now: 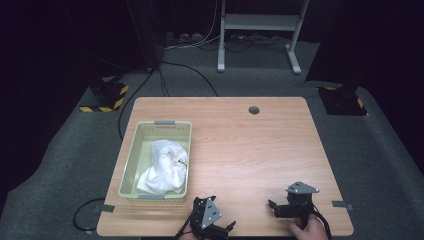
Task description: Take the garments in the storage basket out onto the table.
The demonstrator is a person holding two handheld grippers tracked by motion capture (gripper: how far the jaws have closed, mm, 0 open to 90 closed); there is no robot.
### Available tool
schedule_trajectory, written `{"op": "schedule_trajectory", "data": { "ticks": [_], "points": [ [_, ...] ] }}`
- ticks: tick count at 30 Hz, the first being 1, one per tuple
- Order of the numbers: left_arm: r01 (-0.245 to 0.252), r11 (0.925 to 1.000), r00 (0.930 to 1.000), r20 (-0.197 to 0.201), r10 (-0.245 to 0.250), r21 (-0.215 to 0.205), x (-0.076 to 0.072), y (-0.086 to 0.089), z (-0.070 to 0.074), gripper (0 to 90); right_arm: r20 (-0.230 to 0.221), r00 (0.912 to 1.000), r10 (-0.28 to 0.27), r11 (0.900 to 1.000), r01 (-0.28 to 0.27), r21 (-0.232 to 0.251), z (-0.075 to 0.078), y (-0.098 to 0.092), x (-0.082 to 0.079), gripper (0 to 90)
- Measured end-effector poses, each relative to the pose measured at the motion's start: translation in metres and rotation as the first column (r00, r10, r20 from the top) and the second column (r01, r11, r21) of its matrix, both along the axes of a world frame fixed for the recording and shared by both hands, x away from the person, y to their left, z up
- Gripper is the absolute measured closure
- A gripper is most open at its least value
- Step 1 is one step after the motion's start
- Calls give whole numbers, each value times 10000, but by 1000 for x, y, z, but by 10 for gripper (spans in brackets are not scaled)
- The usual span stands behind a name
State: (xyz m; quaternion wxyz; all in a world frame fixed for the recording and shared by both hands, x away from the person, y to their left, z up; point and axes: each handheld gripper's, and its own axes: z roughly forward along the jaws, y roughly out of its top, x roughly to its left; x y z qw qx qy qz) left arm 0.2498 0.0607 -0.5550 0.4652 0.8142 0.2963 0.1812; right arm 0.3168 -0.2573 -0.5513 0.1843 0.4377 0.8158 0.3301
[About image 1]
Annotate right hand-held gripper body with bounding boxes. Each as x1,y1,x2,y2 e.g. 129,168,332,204
284,181,320,218

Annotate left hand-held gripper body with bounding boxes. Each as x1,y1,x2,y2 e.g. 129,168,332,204
190,195,223,239

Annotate white cloth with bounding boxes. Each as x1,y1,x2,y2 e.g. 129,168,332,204
136,139,190,195

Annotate pale green plastic basket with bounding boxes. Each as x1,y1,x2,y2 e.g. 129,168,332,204
118,120,193,202

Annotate person's left hand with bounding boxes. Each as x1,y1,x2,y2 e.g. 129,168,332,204
176,223,201,240

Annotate person's right hand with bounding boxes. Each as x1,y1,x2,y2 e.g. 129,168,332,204
287,213,329,240

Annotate grey tape piece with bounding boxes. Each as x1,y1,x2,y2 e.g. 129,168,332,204
94,203,116,213
331,200,354,212

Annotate black yellow striped base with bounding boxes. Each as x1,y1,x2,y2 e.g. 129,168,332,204
79,78,130,113
316,85,368,117

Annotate white metal stand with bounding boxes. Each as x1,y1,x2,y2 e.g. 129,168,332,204
217,0,310,75

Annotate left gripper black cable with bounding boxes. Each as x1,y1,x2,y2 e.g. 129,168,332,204
174,209,197,240

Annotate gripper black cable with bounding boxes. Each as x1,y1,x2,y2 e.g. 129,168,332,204
174,209,197,240
311,203,332,240

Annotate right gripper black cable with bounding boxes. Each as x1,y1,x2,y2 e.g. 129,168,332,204
311,203,332,240

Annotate looped black cable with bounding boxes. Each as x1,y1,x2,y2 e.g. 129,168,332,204
72,197,106,232

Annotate black floor cable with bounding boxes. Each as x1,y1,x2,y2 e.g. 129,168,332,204
117,68,155,141
161,60,220,98

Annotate white cables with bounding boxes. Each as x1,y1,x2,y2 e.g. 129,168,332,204
163,0,222,51

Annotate dark stand post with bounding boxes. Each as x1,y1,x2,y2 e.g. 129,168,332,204
125,0,160,73

